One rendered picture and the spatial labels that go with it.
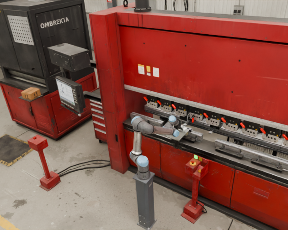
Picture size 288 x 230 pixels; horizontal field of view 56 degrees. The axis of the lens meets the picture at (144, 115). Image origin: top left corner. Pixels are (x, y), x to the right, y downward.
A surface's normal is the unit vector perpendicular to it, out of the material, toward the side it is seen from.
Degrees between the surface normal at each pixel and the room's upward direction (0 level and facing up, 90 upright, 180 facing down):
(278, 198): 90
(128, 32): 90
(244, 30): 90
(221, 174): 90
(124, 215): 0
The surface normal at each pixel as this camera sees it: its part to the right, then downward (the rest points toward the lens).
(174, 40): -0.57, 0.44
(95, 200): -0.05, -0.86
